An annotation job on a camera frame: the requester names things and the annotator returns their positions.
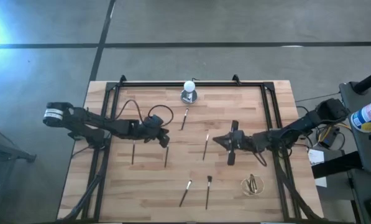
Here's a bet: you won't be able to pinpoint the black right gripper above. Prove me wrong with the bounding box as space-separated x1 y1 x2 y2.
212 120 255 166

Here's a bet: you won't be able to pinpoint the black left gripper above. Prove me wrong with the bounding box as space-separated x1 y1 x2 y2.
137 119 171 149

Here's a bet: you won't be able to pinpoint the black comb-head makeup brush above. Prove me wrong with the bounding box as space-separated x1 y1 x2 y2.
204 175 213 211

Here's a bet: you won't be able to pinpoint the thick black brush long ferrule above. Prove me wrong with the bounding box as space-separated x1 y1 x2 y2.
178 179 193 208

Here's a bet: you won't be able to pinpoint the white bulb chrome base lamp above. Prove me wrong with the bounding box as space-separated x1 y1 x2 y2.
180 80 199 105

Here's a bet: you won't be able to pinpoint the white paper sheet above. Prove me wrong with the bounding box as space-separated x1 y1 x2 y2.
307 148 326 166

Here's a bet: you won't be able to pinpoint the black power box blue lights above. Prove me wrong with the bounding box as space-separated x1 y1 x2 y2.
319 129 340 149

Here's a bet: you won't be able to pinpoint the black flat bar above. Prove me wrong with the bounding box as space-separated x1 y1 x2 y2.
311 151 364 180

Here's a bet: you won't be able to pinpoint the blue white spray can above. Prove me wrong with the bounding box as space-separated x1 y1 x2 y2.
350 95 371 134

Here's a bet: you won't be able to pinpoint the black round pole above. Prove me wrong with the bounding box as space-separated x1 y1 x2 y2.
352 66 371 95

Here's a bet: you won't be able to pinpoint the dark glass side table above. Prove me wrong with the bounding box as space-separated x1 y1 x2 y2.
0 123 37 224

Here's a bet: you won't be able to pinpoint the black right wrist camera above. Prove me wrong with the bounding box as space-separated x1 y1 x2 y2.
233 130 245 146

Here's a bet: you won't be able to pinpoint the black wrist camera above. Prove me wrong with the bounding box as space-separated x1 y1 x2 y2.
147 114 163 127
233 130 245 146

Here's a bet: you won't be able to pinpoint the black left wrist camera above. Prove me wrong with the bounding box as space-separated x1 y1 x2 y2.
147 114 163 127

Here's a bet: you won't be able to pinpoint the black left wrist camera cable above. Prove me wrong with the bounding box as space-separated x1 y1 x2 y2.
114 98 175 128

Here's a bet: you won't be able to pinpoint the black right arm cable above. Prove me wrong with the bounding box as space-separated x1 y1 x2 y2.
254 148 268 167

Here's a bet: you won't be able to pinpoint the black aluminium table frame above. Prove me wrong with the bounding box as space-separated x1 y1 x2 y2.
57 73 326 223

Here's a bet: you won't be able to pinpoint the yellow cables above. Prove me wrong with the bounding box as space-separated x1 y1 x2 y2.
315 121 352 147

